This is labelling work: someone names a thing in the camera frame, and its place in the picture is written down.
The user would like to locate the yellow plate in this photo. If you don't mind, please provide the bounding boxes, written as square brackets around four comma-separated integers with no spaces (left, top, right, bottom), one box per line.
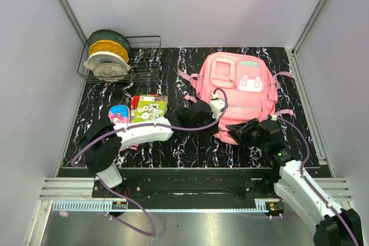
[89,40,129,62]

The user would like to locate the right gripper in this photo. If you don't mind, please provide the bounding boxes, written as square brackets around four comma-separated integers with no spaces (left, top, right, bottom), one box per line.
[225,118,268,152]

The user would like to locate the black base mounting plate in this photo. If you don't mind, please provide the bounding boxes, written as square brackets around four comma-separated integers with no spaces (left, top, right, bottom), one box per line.
[92,177,277,199]

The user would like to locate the pink blue pencil case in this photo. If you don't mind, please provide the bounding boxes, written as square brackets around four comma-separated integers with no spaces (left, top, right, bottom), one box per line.
[108,105,130,123]

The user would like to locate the speckled beige plate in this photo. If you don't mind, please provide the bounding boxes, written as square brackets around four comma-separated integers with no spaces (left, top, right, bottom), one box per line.
[92,63,130,82]

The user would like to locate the red treehouse book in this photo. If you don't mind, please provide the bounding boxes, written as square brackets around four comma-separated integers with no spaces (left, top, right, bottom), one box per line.
[130,94,167,123]

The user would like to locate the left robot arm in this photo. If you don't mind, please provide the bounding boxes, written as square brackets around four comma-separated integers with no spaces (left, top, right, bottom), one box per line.
[71,97,228,198]

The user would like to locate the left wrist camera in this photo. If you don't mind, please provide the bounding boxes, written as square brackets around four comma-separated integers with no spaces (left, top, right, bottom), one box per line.
[209,93,225,111]

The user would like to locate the white blue-rimmed plate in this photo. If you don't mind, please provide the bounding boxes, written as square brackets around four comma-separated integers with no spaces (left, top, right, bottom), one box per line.
[84,51,130,71]

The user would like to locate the pink school backpack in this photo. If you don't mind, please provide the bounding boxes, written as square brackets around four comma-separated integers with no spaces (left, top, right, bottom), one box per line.
[178,52,294,145]

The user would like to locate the dark green plate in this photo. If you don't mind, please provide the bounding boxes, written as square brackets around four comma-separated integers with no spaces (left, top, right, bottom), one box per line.
[87,29,131,54]

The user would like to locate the green comic book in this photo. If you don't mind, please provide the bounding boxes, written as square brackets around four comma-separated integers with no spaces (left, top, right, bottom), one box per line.
[131,95,168,123]

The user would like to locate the grey wire dish rack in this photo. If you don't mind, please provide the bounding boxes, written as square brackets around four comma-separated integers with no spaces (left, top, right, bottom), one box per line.
[77,36,162,83]

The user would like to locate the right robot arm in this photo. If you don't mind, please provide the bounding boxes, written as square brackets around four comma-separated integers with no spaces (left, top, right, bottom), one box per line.
[227,118,364,245]

